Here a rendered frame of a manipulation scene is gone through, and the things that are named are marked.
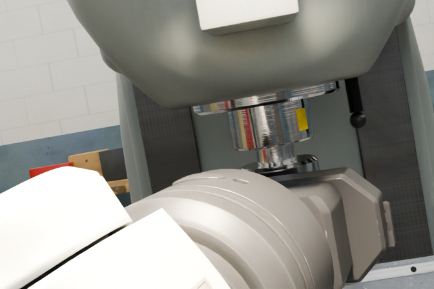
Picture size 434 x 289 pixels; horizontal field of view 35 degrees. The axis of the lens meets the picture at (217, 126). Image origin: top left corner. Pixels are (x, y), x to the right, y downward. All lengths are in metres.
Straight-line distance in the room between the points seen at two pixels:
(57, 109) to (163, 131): 4.06
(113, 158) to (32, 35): 1.16
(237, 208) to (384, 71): 0.55
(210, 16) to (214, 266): 0.10
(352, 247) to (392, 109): 0.44
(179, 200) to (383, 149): 0.56
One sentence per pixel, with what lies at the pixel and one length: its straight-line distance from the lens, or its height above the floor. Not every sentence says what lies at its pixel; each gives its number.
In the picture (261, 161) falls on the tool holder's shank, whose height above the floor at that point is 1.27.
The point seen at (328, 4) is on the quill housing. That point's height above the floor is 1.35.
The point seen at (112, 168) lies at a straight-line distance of 4.22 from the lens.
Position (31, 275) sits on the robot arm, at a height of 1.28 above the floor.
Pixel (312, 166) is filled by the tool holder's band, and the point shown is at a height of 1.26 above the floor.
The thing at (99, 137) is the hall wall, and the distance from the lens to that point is 4.75.
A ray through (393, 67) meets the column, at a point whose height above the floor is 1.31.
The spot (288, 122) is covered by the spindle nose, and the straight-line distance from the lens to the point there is 0.38.
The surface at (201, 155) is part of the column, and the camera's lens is 0.78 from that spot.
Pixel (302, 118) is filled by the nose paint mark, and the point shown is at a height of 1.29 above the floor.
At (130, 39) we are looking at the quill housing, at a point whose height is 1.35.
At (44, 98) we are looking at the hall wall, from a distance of 4.85.
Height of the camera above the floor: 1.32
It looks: 3 degrees down
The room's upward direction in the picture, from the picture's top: 10 degrees counter-clockwise
